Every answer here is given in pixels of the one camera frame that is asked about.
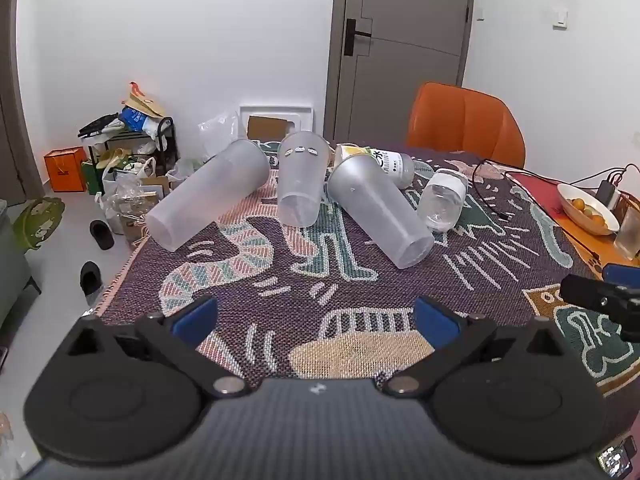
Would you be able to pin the brown basket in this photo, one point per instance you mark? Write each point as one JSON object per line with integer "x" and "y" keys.
{"x": 631, "y": 205}

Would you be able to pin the clear bottle with white label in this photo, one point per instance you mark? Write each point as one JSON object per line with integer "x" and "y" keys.
{"x": 442, "y": 200}

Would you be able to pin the frosted cup with oval marks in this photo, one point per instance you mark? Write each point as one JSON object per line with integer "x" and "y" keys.
{"x": 300, "y": 185}

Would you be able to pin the brown paper bag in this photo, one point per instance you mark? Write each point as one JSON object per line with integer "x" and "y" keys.
{"x": 142, "y": 100}

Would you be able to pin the grey-green cabinet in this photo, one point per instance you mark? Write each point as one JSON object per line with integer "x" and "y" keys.
{"x": 10, "y": 270}

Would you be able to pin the white bowl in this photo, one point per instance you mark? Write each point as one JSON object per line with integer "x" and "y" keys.
{"x": 567, "y": 195}

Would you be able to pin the cardboard piece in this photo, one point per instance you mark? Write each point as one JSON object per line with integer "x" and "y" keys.
{"x": 267, "y": 127}

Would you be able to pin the orange chair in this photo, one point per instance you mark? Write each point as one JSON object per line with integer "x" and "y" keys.
{"x": 465, "y": 120}

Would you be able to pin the blue and white packet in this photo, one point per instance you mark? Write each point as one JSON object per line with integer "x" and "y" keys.
{"x": 136, "y": 120}

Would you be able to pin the small white wall switch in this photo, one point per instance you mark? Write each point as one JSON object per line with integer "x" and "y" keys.
{"x": 480, "y": 14}

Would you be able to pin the orange paper bag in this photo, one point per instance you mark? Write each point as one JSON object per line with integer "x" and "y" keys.
{"x": 65, "y": 170}

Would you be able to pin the small orange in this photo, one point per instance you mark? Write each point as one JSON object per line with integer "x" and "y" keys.
{"x": 598, "y": 220}
{"x": 580, "y": 203}

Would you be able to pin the cardboard box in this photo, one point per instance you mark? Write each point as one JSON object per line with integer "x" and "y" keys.
{"x": 135, "y": 220}

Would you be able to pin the white plastic bag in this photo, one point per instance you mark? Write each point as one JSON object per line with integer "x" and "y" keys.
{"x": 132, "y": 172}

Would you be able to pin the yellow labelled plastic bottle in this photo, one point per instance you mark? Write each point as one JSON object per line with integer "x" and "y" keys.
{"x": 395, "y": 165}

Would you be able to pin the clear plastic bag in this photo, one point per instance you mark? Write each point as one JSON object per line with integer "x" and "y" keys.
{"x": 220, "y": 132}

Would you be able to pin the green frog stool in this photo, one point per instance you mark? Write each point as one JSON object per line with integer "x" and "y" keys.
{"x": 37, "y": 220}

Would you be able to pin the grey door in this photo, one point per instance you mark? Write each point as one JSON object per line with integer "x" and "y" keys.
{"x": 410, "y": 60}

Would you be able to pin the black slipper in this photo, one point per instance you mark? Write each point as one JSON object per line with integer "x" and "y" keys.
{"x": 91, "y": 277}
{"x": 101, "y": 235}

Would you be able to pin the clear drinking glass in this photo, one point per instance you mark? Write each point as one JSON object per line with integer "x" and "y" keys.
{"x": 627, "y": 240}

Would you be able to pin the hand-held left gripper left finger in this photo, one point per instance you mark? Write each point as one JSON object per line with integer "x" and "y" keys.
{"x": 192, "y": 319}

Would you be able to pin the frosted plastic cup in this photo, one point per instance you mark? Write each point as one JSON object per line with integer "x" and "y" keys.
{"x": 210, "y": 195}
{"x": 375, "y": 205}

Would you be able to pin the brown door frame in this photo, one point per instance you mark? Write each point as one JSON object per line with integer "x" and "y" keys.
{"x": 10, "y": 110}

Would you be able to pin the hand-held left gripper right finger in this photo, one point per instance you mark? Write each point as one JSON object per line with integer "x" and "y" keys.
{"x": 436, "y": 322}

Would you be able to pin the black shelf rack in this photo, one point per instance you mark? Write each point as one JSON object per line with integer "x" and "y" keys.
{"x": 167, "y": 140}

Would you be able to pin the black charger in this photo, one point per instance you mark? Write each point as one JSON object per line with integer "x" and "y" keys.
{"x": 606, "y": 191}

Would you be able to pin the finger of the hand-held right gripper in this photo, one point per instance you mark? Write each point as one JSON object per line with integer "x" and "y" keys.
{"x": 622, "y": 274}
{"x": 585, "y": 292}

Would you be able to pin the orange table mat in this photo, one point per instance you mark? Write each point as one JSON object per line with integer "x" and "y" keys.
{"x": 580, "y": 247}

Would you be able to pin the white foam tray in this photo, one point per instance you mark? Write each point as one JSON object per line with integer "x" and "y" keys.
{"x": 300, "y": 112}

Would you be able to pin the printed woven blanket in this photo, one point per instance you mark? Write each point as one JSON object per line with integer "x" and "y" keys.
{"x": 300, "y": 285}

